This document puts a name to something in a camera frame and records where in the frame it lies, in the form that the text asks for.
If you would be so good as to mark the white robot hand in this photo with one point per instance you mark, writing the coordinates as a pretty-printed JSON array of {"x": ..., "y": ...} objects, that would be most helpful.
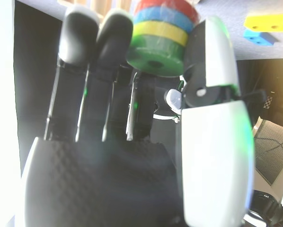
[{"x": 96, "y": 184}]

